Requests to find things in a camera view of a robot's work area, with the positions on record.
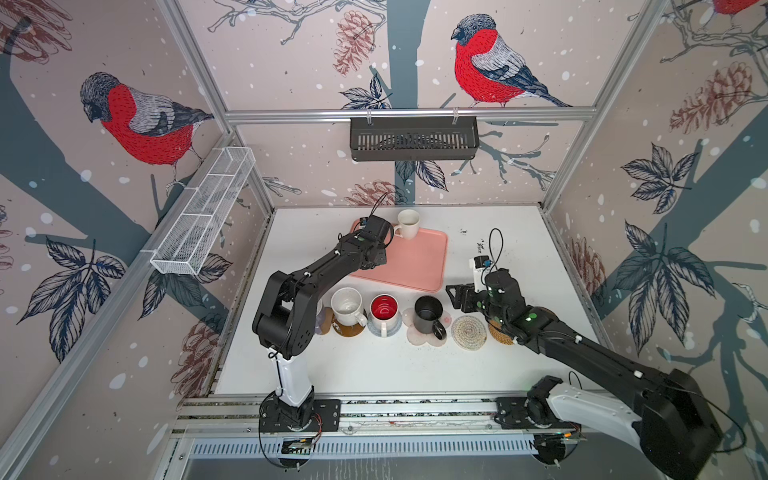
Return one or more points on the red inside white mug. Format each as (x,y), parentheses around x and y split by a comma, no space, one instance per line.
(385,308)

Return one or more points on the black hanging wire basket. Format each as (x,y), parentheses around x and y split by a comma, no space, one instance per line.
(413,139)

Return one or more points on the white wire mesh shelf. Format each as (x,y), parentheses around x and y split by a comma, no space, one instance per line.
(193,234)

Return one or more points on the blue grey woven coaster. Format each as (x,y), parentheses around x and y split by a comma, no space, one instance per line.
(384,329)

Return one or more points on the glossy brown round coaster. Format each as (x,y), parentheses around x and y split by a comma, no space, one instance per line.
(347,331)

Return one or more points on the pink flower shaped coaster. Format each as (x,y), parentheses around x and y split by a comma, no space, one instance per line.
(417,338)

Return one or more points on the black mug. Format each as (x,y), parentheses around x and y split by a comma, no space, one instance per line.
(428,317)

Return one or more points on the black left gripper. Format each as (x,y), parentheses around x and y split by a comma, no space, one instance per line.
(382,254)

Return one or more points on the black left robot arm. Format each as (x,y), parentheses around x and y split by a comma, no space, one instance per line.
(286,316)

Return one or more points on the rattan round woven coaster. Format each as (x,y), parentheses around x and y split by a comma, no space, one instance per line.
(498,335)

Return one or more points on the cork flower shaped coaster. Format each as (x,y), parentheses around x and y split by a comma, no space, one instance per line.
(324,320)

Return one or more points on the pink tray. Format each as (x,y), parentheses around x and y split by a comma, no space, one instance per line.
(417,263)

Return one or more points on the cream mug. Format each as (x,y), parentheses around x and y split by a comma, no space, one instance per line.
(408,224)

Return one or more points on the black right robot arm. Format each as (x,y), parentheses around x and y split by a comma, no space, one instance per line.
(663,415)

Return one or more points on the multicolour zigzag woven coaster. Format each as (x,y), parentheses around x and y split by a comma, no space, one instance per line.
(469,333)

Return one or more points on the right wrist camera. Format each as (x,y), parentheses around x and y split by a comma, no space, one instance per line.
(481,265)

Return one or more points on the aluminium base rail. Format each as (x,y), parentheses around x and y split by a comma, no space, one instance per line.
(238,427)

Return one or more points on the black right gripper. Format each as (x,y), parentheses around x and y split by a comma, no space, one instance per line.
(463,288)

